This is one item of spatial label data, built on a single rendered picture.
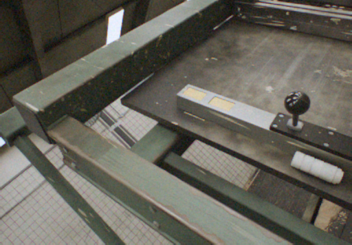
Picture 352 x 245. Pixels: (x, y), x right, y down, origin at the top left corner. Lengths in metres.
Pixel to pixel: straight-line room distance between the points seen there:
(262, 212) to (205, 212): 0.16
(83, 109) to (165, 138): 0.20
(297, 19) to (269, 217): 0.69
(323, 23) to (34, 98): 0.86
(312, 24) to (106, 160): 0.79
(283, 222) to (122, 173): 0.30
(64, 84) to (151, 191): 0.32
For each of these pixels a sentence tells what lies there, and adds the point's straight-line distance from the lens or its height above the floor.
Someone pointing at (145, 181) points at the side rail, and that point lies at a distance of 0.44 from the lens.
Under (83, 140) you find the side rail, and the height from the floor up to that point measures 1.78.
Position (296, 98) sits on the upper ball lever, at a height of 1.55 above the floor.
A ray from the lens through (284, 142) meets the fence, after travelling 0.55.
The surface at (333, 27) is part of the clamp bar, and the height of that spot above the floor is 1.53.
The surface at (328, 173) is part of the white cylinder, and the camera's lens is 0.52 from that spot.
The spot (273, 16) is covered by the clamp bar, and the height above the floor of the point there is 1.70.
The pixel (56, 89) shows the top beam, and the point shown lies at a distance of 0.62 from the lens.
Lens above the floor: 1.64
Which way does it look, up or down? 6 degrees up
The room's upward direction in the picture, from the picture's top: 47 degrees counter-clockwise
